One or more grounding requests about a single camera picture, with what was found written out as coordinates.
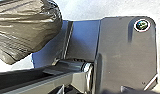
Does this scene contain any shiny base bolt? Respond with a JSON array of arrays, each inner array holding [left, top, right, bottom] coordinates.
[[133, 18, 152, 33]]

